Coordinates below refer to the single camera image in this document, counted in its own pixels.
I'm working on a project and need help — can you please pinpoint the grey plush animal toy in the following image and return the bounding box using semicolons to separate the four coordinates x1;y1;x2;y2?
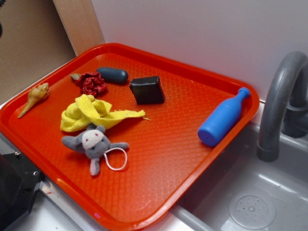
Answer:
62;125;129;176

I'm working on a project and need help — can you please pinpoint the grey faucet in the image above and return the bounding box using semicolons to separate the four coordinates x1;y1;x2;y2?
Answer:
257;51;308;162

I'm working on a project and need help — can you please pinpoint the wooden board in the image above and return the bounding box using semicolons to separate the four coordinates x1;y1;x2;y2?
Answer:
53;0;105;55

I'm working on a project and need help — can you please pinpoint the grey sink basin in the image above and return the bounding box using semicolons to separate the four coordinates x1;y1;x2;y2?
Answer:
172;123;308;231

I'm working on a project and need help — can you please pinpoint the small brown shell piece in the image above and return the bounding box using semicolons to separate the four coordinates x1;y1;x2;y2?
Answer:
70;73;81;81

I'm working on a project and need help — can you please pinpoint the yellow cloth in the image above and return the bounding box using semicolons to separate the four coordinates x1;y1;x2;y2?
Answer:
60;94;147;132

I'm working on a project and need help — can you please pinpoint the black box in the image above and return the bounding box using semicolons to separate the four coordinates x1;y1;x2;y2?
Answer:
129;76;165;104

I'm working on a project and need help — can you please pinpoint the orange plastic tray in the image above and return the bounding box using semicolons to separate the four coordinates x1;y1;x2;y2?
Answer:
0;43;259;231

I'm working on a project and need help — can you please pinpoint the tan spiral seashell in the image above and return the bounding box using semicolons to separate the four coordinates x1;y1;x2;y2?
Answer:
18;83;49;118

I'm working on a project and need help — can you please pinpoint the blue plastic bottle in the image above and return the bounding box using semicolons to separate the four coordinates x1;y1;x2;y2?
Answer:
197;88;250;147

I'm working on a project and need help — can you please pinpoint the red fabric scrunchie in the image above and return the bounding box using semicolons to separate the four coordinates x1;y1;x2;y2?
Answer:
75;72;107;97

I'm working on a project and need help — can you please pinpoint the dark blue-grey capsule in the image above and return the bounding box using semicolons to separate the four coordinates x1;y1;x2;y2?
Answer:
96;67;128;84

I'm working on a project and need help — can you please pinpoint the black metal bracket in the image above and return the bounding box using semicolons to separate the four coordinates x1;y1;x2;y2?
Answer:
0;153;42;231

